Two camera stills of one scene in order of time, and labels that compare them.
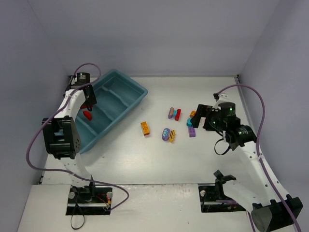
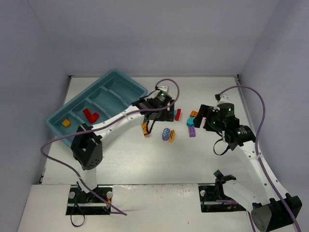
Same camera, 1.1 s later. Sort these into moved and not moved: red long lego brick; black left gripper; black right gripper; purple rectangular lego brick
Moved: black left gripper
Not moved: black right gripper; red long lego brick; purple rectangular lego brick
